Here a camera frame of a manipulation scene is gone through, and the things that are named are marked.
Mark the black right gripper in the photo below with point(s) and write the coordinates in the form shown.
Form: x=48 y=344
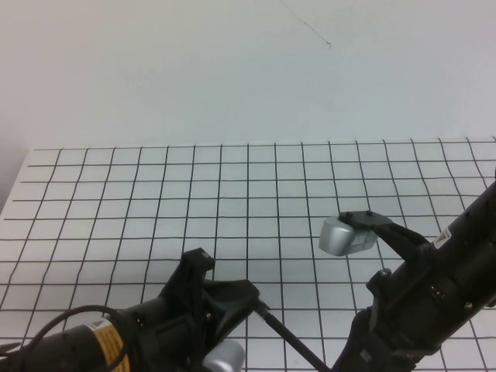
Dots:
x=418 y=310

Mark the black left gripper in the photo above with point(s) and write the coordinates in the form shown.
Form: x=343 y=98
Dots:
x=174 y=329

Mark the black pen silver tip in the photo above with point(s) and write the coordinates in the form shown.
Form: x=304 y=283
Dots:
x=294 y=338

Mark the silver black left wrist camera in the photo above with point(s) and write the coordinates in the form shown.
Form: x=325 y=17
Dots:
x=224 y=356

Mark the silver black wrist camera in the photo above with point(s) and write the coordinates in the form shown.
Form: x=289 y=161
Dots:
x=341 y=238
x=224 y=356

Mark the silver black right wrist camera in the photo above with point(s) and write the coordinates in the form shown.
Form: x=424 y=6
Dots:
x=341 y=238

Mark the black right camera mount bracket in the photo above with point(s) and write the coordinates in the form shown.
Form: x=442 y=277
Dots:
x=368 y=222

